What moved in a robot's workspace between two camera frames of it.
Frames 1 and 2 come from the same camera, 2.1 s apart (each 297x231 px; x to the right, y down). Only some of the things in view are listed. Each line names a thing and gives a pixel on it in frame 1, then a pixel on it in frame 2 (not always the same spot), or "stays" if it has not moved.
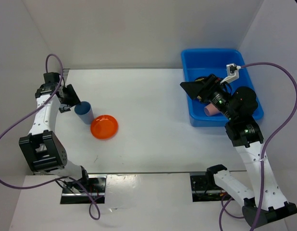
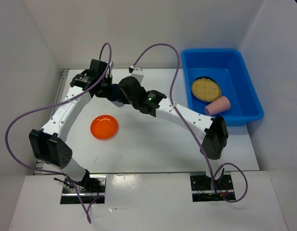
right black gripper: [194, 89] to [124, 99]
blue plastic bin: [200, 62] stays
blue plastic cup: [84, 110] to [115, 94]
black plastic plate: [201, 77] stays
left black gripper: [74, 99] to [108, 79]
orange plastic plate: [104, 127] stays
